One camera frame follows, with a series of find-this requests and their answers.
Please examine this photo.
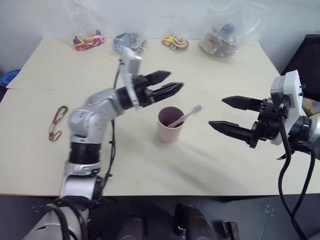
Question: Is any pink mug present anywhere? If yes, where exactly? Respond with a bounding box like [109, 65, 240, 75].
[157, 106, 186, 144]

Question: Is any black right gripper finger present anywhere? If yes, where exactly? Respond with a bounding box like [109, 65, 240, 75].
[208, 120, 256, 146]
[221, 95, 263, 112]

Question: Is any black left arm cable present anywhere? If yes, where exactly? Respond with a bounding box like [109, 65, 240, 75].
[100, 58, 126, 201]

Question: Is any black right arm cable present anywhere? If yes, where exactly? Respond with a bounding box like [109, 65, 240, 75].
[276, 102, 317, 240]

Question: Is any brown cardboard box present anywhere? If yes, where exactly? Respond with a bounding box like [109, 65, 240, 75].
[301, 96, 318, 118]

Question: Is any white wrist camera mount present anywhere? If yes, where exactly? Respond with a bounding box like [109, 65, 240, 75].
[119, 46, 144, 111]
[269, 69, 305, 146]

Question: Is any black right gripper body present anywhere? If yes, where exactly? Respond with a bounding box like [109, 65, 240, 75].
[249, 97, 289, 149]

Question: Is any bag of red yellow toys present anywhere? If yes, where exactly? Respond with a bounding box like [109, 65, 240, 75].
[160, 32, 190, 51]

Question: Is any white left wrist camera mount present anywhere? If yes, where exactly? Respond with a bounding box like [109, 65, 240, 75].
[119, 46, 144, 111]

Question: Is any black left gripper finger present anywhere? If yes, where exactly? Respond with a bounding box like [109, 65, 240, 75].
[150, 81, 185, 104]
[146, 70, 173, 87]

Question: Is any black chair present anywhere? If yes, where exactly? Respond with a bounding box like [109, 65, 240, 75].
[280, 34, 320, 101]

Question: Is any blue plastic container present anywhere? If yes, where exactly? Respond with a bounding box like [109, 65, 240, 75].
[0, 68, 21, 89]

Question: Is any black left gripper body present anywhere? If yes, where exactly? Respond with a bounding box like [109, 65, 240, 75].
[131, 74, 155, 108]

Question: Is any bag of colourful ribbons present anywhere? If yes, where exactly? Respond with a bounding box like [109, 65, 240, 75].
[72, 29, 107, 52]

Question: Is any white toothbrush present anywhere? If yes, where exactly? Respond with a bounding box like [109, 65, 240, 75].
[166, 103, 208, 128]

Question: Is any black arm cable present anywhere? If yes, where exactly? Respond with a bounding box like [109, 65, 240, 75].
[276, 102, 317, 240]
[100, 58, 126, 201]

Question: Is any large clear bag of items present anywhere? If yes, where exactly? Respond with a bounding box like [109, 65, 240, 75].
[198, 21, 245, 59]

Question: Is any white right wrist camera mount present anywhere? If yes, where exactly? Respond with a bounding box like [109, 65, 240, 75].
[269, 69, 305, 146]

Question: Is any bag of silver packets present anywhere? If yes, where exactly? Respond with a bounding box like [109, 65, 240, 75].
[112, 31, 148, 54]

